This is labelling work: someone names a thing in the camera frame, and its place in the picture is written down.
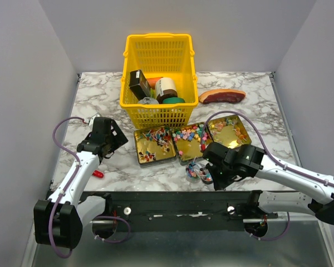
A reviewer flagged metal candy scoop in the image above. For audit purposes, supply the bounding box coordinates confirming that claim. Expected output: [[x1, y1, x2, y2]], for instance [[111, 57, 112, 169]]
[[201, 173, 213, 185]]

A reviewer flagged gold candy tin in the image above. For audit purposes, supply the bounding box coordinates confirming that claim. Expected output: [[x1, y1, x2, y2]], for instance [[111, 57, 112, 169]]
[[134, 126, 176, 167], [208, 115, 252, 149], [171, 122, 212, 166]]

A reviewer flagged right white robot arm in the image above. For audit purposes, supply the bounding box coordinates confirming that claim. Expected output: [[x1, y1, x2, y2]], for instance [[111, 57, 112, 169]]
[[202, 142, 334, 225]]

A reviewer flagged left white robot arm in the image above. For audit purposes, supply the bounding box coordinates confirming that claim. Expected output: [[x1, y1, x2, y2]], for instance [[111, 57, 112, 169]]
[[33, 115, 128, 250]]

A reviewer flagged clear plastic jar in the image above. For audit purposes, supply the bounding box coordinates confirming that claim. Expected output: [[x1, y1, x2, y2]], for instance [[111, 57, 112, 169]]
[[185, 162, 205, 183]]

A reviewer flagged red small object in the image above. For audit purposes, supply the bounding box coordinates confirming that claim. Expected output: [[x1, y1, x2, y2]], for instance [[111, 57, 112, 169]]
[[92, 170, 104, 179]]

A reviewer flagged black box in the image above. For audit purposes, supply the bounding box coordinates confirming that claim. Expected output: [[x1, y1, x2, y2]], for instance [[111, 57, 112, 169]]
[[129, 70, 151, 101]]

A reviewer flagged orange carrot toy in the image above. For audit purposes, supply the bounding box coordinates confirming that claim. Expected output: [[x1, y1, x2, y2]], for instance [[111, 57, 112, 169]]
[[146, 77, 162, 88]]

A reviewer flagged white brown jar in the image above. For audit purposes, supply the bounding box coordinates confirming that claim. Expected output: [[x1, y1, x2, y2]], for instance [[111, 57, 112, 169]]
[[155, 77, 178, 104]]

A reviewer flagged toy meat slice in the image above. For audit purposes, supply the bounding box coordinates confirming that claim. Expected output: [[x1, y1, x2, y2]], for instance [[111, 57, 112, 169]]
[[199, 89, 246, 105]]

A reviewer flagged yellow plastic basket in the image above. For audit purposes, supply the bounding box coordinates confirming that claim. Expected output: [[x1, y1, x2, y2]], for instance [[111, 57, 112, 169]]
[[120, 33, 198, 129]]

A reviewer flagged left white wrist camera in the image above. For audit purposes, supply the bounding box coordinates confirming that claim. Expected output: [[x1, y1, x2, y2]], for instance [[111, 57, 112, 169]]
[[89, 113, 101, 124]]

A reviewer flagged black base frame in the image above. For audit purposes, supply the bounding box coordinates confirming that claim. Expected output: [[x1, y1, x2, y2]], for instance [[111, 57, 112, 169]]
[[80, 190, 315, 233]]

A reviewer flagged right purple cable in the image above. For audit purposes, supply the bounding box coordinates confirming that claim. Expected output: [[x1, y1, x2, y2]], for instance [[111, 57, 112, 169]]
[[200, 111, 334, 192]]

